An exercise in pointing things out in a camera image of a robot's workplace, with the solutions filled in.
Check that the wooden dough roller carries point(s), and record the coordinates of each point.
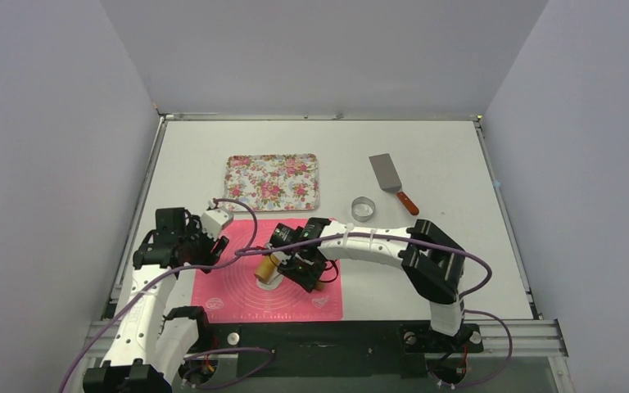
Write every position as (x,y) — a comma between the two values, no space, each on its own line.
(272,263)

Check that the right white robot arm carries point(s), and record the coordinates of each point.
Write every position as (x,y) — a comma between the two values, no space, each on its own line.
(430,259)

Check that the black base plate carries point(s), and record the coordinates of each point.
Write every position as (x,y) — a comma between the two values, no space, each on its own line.
(408,349)

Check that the pink silicone baking mat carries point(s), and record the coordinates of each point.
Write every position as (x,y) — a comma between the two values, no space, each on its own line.
(230,295)

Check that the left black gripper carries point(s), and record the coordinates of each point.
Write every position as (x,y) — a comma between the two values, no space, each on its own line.
(213,247)

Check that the aluminium front rail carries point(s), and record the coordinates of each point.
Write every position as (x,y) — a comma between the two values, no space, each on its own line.
(528,338)

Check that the metal spatula wooden handle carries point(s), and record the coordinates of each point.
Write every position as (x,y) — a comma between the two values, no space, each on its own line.
(389,180)

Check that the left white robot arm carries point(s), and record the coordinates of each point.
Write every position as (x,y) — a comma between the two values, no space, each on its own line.
(150,343)

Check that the floral tray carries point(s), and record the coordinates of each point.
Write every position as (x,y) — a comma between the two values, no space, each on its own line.
(274,183)

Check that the white dough piece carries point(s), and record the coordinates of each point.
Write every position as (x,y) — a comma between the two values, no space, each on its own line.
(272,283)

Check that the metal ring cutter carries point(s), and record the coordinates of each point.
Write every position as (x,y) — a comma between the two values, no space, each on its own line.
(362,209)

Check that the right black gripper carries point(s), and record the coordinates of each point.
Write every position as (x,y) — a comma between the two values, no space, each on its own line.
(297,265)

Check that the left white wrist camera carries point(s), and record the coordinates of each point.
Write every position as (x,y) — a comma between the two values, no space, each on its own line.
(214,221)

